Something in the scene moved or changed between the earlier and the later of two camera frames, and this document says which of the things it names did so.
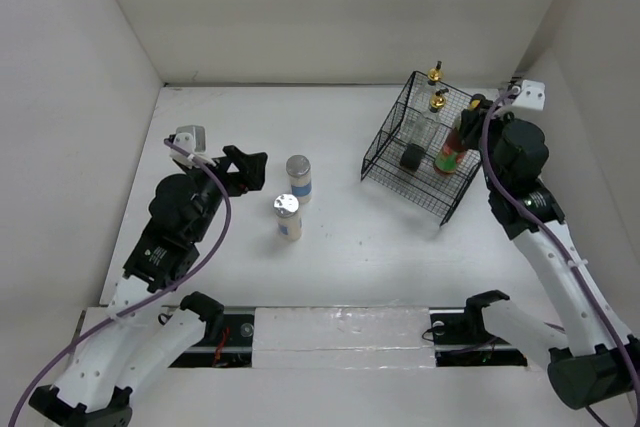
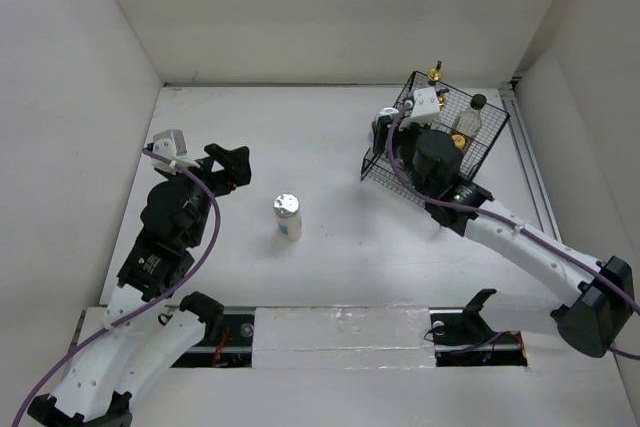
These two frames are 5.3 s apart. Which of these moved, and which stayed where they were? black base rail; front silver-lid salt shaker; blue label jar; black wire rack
Moved: blue label jar
Stayed: black base rail; front silver-lid salt shaker; black wire rack
